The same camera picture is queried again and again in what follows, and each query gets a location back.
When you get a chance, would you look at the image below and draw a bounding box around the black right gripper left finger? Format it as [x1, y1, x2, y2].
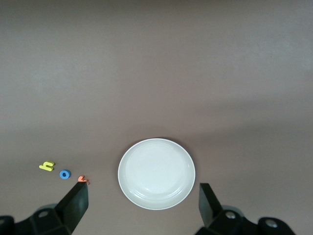
[28, 182, 89, 235]

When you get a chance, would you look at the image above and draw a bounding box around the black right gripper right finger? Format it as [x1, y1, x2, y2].
[195, 183, 257, 235]

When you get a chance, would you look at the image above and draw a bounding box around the yellow foam letter h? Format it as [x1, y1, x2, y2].
[39, 161, 55, 171]

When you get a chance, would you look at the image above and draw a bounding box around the brown table cover sheet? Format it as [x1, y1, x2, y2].
[0, 0, 313, 235]

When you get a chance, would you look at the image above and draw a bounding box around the beige brown plate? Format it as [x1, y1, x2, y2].
[117, 138, 196, 211]

